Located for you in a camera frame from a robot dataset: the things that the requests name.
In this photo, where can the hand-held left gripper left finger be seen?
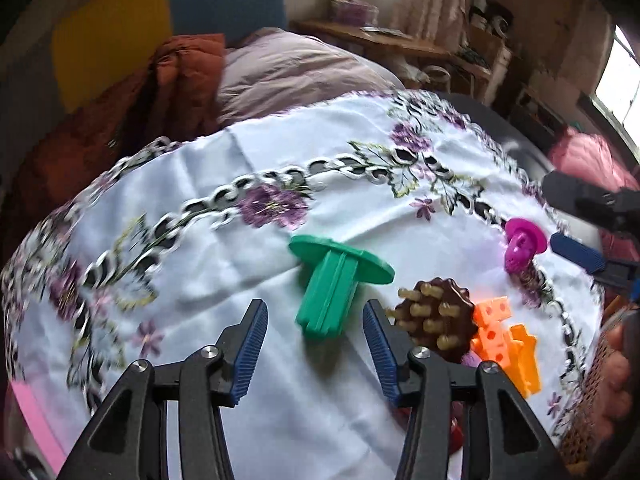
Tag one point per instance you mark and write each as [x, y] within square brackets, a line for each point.
[250, 355]

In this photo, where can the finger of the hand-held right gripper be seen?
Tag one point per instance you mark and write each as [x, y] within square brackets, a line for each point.
[585, 197]
[580, 255]

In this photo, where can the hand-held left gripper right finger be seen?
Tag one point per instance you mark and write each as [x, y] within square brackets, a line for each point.
[382, 360]

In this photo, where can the magenta round plastic piece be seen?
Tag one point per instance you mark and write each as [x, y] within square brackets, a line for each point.
[520, 255]

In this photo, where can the brown gear-shaped peg piece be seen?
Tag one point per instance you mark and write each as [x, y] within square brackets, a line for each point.
[440, 315]

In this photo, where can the green T-shaped plastic piece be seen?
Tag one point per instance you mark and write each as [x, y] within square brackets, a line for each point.
[327, 290]

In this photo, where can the red puzzle piece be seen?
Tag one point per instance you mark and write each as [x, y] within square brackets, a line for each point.
[456, 435]

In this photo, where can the person's right hand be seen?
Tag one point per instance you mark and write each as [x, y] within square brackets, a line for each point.
[615, 390]

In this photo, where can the white floral embroidered tablecloth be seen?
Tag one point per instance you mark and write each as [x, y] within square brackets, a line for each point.
[200, 280]

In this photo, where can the orange holed cheese block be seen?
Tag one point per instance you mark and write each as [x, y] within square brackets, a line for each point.
[492, 312]

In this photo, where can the bright glass window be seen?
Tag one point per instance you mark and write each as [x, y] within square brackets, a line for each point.
[617, 85]

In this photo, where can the orange plastic piece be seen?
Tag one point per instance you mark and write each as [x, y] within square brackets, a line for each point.
[525, 365]

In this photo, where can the wicker chair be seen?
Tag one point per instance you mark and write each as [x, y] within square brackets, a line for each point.
[585, 410]

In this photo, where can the cluttered wooden shelf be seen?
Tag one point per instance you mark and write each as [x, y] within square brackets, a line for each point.
[487, 25]

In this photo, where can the pink table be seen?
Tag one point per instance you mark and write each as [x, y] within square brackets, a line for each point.
[35, 420]

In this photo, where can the wooden desk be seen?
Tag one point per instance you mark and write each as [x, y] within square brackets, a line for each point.
[400, 47]

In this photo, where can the rust brown blanket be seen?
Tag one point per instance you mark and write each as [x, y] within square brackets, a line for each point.
[165, 90]

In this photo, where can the beige pillow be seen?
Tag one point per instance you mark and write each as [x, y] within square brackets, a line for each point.
[290, 70]

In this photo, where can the purple box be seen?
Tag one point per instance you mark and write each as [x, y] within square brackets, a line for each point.
[350, 10]

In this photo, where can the yellow and blue headboard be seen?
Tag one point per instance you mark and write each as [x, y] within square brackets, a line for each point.
[125, 20]

